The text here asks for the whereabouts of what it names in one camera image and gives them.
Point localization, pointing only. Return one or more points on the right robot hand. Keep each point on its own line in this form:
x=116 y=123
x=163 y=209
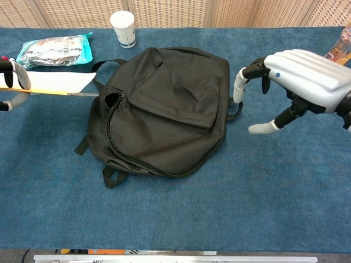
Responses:
x=307 y=76

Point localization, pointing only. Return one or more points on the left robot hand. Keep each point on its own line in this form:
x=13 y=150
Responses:
x=22 y=76

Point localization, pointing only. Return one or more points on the yellow white envelope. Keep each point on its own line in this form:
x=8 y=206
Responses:
x=55 y=80

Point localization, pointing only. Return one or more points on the black fabric backpack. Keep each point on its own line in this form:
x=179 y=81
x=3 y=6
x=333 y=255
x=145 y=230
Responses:
x=164 y=115

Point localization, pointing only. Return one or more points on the red cap marker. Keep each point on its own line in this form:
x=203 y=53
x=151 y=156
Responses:
x=2 y=58

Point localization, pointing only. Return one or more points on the teal snack package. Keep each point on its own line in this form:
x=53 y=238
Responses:
x=55 y=50

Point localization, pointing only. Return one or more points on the orange drink bottle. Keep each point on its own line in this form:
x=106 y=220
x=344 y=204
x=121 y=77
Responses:
x=341 y=43

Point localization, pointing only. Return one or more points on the white paper cup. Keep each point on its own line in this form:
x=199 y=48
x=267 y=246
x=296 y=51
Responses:
x=123 y=27

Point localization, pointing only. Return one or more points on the beige wicker folding screen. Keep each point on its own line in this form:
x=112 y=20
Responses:
x=170 y=12

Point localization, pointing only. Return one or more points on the orange grey label strip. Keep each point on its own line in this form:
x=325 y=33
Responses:
x=109 y=251

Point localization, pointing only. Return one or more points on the blue carpet table cover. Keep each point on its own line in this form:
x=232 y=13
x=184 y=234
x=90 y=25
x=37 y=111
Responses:
x=164 y=219

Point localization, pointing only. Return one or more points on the aluminium profile rail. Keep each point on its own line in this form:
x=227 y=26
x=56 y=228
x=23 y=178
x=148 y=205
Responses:
x=175 y=259

